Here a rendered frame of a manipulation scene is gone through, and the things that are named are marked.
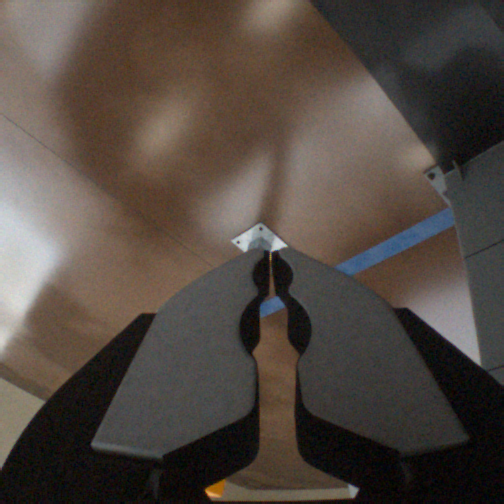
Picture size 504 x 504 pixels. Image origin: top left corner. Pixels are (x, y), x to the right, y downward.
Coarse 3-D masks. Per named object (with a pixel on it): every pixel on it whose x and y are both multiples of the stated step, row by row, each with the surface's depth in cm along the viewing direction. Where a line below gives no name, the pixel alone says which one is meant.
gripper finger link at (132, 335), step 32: (128, 352) 8; (64, 384) 7; (96, 384) 7; (64, 416) 6; (96, 416) 6; (32, 448) 6; (64, 448) 6; (0, 480) 5; (32, 480) 5; (64, 480) 5; (96, 480) 5; (128, 480) 5
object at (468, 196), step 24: (432, 168) 135; (456, 168) 128; (480, 168) 122; (456, 192) 126; (480, 192) 117; (456, 216) 120; (480, 216) 112; (480, 240) 107; (480, 264) 102; (480, 288) 98; (480, 312) 94; (480, 336) 90; (480, 360) 87
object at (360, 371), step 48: (288, 288) 10; (336, 288) 10; (288, 336) 10; (336, 336) 8; (384, 336) 8; (336, 384) 7; (384, 384) 7; (432, 384) 7; (336, 432) 6; (384, 432) 6; (432, 432) 6
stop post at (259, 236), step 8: (256, 224) 175; (264, 224) 174; (248, 232) 179; (256, 232) 178; (264, 232) 177; (272, 232) 176; (232, 240) 185; (240, 240) 184; (248, 240) 182; (256, 240) 180; (264, 240) 180; (272, 240) 179; (280, 240) 178; (240, 248) 188; (248, 248) 181; (264, 248) 177; (272, 248) 183; (224, 480) 114; (208, 488) 109; (216, 488) 111
